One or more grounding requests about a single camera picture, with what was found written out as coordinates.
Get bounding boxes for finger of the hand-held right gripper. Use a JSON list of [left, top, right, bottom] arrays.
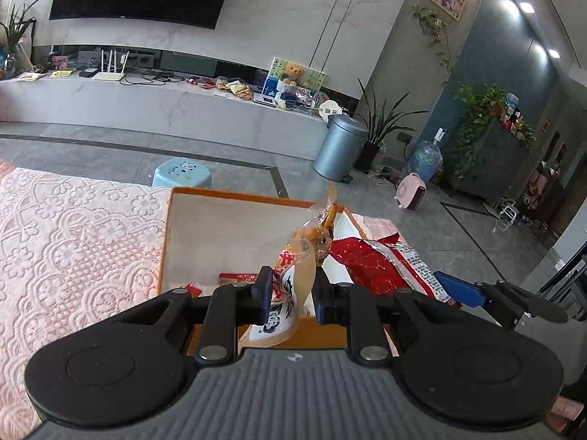
[[433, 271, 488, 309]]

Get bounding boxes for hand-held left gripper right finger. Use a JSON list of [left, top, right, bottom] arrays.
[[312, 275, 464, 367]]

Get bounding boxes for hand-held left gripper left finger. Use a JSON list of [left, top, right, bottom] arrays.
[[117, 266, 274, 367]]

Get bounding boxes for clear sausage packet red label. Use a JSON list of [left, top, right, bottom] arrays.
[[218, 272, 260, 286]]

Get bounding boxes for gold clear peanut packet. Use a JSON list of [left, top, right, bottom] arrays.
[[247, 182, 343, 350]]

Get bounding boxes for large red snack packet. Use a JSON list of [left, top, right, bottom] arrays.
[[328, 235, 463, 309]]

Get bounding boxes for orange cardboard box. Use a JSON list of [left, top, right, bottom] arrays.
[[157, 186, 401, 359]]

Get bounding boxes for white step stool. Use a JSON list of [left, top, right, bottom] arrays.
[[496, 201, 522, 228]]

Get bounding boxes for pink space heater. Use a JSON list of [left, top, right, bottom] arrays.
[[395, 172, 427, 212]]

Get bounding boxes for grey cabinet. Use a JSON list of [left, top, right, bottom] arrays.
[[446, 114, 536, 205]]

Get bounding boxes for blue water jug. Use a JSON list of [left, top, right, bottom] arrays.
[[405, 127, 445, 185]]

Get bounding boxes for light blue plastic stool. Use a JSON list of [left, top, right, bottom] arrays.
[[151, 156, 213, 189]]

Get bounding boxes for grey trash can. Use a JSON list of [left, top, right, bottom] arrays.
[[313, 114, 370, 183]]

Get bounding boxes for trailing green potted plant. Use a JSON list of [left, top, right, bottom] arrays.
[[451, 83, 511, 180]]

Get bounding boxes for long-leaved potted plant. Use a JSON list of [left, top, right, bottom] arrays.
[[352, 77, 430, 176]]

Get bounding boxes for white paper fan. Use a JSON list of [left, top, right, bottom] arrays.
[[314, 98, 345, 125]]

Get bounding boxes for snack bags on console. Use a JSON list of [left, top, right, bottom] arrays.
[[215, 75, 254, 102]]

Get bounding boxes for white marble television console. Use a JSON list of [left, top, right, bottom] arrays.
[[0, 70, 329, 162]]

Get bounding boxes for teddy bear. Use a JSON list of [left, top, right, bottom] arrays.
[[279, 63, 306, 88]]

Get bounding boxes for green white picture board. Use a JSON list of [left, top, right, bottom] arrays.
[[263, 56, 328, 102]]

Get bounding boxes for white router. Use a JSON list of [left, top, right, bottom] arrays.
[[92, 48, 130, 81]]

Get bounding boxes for slim-leaved potted plant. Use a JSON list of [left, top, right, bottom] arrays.
[[0, 0, 47, 80]]

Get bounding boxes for wall vine plant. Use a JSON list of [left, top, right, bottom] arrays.
[[412, 4, 458, 84]]

